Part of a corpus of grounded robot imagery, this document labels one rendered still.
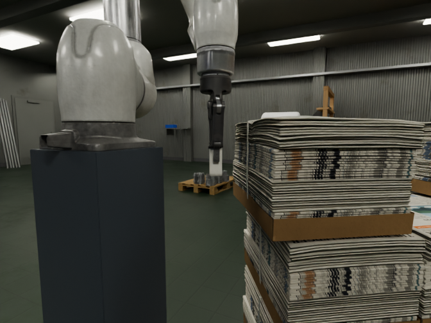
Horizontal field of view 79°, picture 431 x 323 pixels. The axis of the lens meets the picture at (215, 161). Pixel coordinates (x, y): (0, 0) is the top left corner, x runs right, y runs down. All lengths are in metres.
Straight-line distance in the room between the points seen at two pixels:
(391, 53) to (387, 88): 0.85
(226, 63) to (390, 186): 0.42
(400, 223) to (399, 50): 7.96
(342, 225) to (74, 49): 0.61
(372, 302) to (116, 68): 0.70
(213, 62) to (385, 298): 0.61
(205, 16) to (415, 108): 7.88
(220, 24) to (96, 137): 0.35
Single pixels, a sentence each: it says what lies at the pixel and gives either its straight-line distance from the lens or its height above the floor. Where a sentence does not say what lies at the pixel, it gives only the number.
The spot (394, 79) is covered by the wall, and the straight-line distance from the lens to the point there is 8.35.
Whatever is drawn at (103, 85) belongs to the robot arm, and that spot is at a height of 1.13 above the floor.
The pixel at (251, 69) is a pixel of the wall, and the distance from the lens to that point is 8.82.
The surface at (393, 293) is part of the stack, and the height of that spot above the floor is 0.71.
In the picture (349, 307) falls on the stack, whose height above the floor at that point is 0.69.
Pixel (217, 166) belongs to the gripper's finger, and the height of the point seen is 0.95.
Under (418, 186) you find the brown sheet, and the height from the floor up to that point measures 0.86.
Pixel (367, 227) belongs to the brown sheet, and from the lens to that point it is 0.59.
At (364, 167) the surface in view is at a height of 0.97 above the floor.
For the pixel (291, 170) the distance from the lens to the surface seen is 0.49.
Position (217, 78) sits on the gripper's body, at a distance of 0.62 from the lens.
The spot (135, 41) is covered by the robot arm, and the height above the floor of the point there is 1.29.
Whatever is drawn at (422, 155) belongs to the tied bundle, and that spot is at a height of 0.96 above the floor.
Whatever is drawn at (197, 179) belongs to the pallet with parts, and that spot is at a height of 0.23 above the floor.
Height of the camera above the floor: 1.04
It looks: 6 degrees down
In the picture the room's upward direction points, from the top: straight up
